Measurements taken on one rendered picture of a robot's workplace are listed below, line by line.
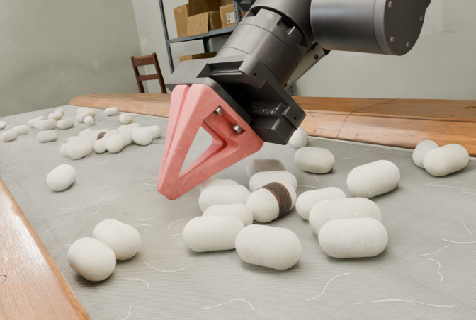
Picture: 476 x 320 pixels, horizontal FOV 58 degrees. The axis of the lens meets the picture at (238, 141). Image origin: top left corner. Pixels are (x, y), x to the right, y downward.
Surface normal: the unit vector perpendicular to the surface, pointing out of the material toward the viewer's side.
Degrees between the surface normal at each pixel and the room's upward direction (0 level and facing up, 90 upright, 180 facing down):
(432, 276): 0
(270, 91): 130
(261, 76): 90
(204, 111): 104
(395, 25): 99
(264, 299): 0
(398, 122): 45
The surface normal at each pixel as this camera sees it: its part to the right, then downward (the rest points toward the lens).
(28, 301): -0.14, -0.97
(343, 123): -0.68, -0.52
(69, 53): 0.59, 0.09
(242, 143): 0.33, 0.39
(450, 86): -0.81, 0.23
